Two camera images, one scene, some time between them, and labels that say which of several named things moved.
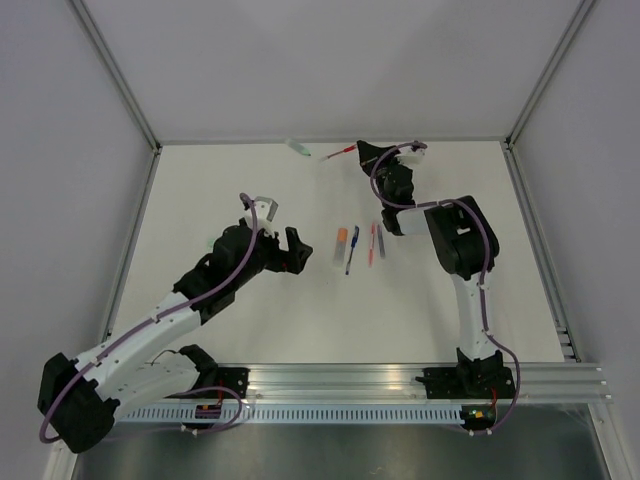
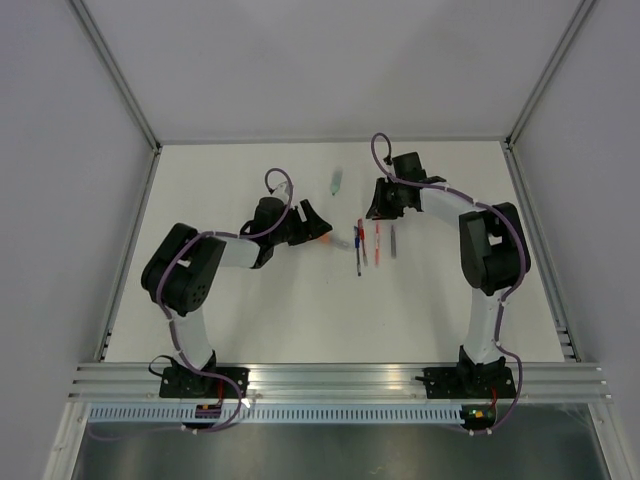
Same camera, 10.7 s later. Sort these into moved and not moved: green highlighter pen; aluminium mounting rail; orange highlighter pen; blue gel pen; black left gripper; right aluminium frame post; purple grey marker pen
Moved: green highlighter pen; blue gel pen; black left gripper; purple grey marker pen; orange highlighter pen
Not moved: aluminium mounting rail; right aluminium frame post
